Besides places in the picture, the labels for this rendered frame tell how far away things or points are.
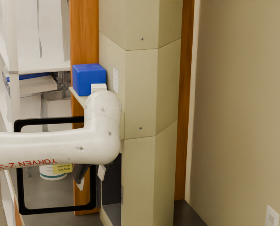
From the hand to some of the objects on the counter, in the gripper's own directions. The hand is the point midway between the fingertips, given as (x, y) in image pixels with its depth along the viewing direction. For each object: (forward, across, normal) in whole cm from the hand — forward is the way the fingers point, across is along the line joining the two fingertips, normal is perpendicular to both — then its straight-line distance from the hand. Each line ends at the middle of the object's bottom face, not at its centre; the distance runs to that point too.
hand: (90, 178), depth 187 cm
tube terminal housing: (+38, -21, +11) cm, 45 cm away
